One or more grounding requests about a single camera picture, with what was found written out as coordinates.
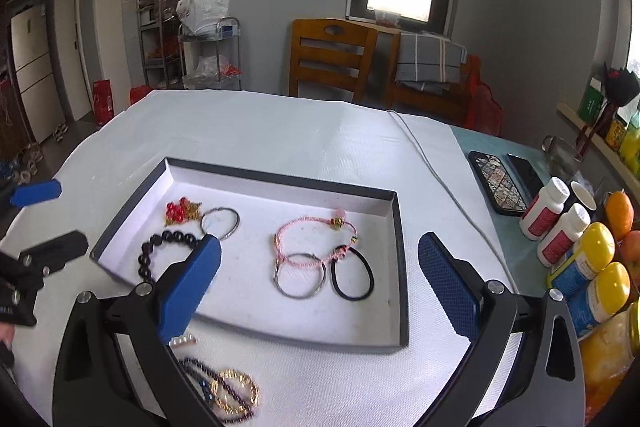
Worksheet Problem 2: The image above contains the phone with patterned case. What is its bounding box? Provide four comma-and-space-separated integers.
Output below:
468, 150, 529, 217

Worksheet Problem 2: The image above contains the grey plaid folded cloth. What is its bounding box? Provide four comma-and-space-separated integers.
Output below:
393, 31, 469, 96

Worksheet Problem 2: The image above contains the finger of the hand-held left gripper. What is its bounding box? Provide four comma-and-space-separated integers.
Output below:
10, 179, 64, 209
19, 230, 90, 276

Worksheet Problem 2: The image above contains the white plastic bag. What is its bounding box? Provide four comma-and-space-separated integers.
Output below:
175, 0, 231, 36

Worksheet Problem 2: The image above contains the gold chain bracelet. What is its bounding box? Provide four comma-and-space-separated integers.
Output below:
209, 369, 260, 412

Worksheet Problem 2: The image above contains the dark purple bead bracelet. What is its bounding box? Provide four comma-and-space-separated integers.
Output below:
180, 356, 256, 424

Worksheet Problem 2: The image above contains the silver bangle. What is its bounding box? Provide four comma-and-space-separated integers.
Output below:
272, 252, 328, 300
199, 206, 241, 242

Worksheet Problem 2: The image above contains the orange fruit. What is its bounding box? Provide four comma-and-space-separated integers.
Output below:
619, 230, 640, 276
604, 190, 635, 241

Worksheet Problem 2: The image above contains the metal trolley cart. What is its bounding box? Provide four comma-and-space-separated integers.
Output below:
178, 16, 243, 92

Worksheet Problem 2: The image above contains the black bead bracelet red charm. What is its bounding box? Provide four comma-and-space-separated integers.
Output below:
137, 199, 204, 286

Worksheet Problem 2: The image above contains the wooden chair with cloth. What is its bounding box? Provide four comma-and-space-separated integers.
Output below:
384, 32, 474, 126

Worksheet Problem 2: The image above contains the glass mug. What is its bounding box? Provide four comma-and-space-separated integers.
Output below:
542, 135, 584, 180

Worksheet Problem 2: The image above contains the white mug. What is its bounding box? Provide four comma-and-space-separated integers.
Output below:
569, 180, 596, 213

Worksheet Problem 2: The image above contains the grey cable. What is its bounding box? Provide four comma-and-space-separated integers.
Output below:
387, 109, 517, 294

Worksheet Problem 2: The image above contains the white refrigerator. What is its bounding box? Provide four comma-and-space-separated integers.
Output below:
9, 4, 66, 143

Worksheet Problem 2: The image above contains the blue bead bracelet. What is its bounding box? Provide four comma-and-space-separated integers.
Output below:
197, 376, 216, 409

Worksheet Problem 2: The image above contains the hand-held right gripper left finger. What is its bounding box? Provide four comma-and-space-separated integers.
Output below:
51, 234, 223, 427

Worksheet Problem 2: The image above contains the red floor bag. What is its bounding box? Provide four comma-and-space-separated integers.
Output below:
93, 79, 115, 128

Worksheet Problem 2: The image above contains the black phone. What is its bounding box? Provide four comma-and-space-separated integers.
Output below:
506, 153, 546, 198

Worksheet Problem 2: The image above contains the green box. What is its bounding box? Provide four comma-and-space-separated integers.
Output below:
577, 77, 606, 123

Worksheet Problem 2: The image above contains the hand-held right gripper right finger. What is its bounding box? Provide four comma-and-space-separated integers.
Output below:
415, 232, 587, 427

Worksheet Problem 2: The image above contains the dark grey shallow box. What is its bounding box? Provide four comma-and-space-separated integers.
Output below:
89, 157, 411, 356

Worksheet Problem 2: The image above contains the black hair tie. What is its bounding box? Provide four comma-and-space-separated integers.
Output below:
330, 245, 375, 301

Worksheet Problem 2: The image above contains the pink braided cord bracelet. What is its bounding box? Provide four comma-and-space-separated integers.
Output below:
273, 208, 360, 271

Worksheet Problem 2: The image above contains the white pill bottle red label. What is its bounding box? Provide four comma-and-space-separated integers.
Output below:
537, 202, 592, 268
518, 176, 571, 241

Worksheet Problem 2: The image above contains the yellow bottle blue label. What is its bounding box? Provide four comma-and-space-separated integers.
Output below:
544, 221, 616, 303
567, 261, 631, 341

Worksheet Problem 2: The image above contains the black wrapped bouquet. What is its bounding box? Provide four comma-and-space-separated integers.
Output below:
602, 64, 640, 106

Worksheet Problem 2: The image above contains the metal shelf rack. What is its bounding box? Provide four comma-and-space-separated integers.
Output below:
135, 0, 184, 89

